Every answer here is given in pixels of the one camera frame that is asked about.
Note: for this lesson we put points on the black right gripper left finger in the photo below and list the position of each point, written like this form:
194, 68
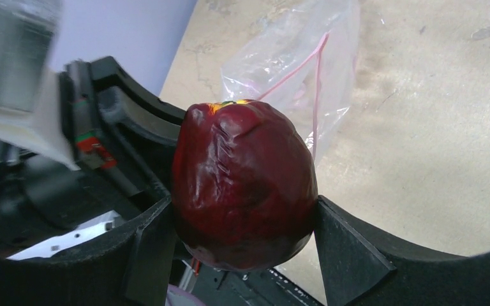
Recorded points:
129, 265

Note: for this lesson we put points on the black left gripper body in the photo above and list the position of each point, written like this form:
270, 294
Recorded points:
96, 141

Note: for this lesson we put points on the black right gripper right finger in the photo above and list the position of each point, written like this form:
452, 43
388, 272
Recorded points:
364, 265

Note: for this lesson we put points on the dark red toy apple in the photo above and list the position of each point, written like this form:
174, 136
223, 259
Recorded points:
244, 187

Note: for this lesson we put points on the clear zip top bag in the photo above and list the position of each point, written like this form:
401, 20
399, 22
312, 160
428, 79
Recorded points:
303, 64

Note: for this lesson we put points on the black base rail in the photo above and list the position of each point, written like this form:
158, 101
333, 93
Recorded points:
216, 287

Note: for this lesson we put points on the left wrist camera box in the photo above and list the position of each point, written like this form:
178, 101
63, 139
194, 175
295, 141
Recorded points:
16, 76

